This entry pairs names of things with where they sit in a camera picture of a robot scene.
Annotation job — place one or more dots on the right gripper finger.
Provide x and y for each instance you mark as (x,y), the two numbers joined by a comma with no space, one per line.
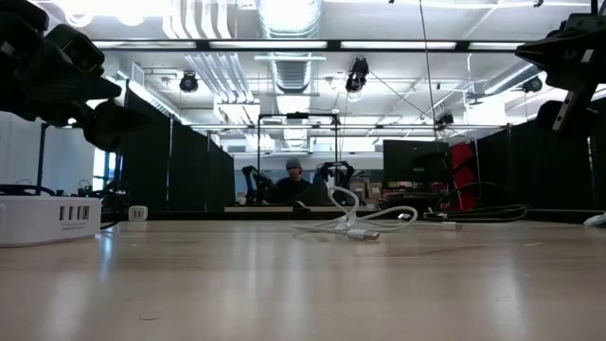
(568,64)
(580,123)

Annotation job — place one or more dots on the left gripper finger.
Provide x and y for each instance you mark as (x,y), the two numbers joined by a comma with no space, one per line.
(118,125)
(97,87)

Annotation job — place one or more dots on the small white USB charger cube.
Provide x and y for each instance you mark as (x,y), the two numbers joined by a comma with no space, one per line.
(137,213)

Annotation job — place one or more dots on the white USB charging hub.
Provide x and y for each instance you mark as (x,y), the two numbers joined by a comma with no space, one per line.
(42,222)

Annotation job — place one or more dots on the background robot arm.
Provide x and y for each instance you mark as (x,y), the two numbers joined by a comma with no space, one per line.
(251,182)
(341,173)

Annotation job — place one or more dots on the black room partition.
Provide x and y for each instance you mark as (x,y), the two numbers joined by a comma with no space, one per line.
(535,166)
(189,166)

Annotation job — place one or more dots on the red panel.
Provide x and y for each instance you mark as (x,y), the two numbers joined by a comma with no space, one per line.
(464,175)

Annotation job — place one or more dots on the background wooden table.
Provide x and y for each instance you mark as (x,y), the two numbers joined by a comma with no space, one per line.
(255,208)

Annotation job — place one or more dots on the black computer monitor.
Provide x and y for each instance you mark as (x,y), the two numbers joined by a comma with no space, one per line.
(416,161)

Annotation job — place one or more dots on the person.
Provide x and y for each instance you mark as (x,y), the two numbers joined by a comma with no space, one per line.
(291,187)

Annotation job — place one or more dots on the cardboard boxes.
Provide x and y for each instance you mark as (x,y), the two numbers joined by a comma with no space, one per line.
(374,189)

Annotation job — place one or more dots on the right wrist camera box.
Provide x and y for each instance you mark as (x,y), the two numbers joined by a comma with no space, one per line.
(584,28)

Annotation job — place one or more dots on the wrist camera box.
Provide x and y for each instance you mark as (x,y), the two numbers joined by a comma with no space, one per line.
(584,28)
(78,49)

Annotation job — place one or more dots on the black ceiling-mounted camera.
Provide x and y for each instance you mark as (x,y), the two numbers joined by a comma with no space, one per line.
(356,78)
(532,85)
(444,120)
(188,83)

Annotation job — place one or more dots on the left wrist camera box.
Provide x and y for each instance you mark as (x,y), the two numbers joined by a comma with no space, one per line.
(78,49)

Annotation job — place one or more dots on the black aluminium table frame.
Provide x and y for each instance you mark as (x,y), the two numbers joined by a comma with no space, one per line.
(189,215)

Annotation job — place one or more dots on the silver ventilation duct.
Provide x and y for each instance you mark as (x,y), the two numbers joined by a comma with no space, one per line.
(290,71)

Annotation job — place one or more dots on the black frame crossbar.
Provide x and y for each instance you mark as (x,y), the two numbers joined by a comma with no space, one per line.
(331,45)

